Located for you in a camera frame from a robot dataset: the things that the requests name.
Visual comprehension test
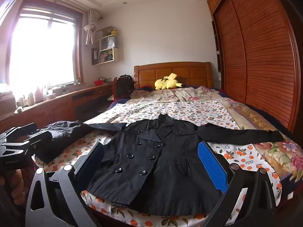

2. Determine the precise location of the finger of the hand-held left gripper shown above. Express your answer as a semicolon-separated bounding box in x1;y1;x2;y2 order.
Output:
0;122;38;146
27;132;53;150

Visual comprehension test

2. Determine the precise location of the person's left hand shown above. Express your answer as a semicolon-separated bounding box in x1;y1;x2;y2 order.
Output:
0;170;25;206

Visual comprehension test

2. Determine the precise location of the bed with floral sheet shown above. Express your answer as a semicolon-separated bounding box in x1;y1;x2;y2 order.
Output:
34;98;284;227

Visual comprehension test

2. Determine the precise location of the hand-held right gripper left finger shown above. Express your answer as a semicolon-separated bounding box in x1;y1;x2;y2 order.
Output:
25;142;105;227

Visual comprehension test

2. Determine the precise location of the pink bottle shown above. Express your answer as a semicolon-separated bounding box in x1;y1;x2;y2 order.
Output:
34;86;44;103

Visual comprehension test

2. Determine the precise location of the white paper bag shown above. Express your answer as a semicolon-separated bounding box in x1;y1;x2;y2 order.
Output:
101;38;116;49

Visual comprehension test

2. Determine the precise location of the white wall shelf unit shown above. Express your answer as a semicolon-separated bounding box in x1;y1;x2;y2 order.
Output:
91;26;119;66

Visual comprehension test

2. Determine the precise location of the white tied curtain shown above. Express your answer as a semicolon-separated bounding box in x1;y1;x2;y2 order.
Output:
83;9;102;45

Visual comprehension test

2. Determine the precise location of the floral quilt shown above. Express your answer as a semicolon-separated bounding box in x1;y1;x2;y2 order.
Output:
129;85;303;187

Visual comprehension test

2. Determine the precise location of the black backpack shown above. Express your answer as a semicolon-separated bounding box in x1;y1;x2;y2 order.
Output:
113;74;134;100

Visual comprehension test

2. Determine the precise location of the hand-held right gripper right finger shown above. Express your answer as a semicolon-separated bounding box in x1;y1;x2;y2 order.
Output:
197;141;278;227

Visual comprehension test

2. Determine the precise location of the yellow plush toy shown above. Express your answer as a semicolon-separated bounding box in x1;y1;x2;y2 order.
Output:
154;73;183;91

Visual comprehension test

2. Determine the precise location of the wooden sideboard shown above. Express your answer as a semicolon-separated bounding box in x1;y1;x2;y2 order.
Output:
0;82;114;128

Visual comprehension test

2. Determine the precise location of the wooden louvered wardrobe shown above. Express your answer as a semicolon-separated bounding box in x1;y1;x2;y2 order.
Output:
207;0;302;133

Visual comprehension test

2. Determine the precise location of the dark blue blanket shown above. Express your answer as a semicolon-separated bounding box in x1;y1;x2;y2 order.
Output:
244;103;295;138

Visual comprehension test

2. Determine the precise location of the wooden framed window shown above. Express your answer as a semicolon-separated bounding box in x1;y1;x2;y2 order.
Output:
5;0;84;87

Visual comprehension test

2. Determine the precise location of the dark crumpled garment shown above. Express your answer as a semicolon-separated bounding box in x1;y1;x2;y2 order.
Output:
33;120;95;164

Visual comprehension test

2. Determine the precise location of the black double-breasted coat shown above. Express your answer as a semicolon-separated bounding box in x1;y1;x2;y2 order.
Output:
83;113;283;217

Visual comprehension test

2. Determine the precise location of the wooden bed headboard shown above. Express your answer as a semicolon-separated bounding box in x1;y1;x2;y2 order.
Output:
134;62;212;89

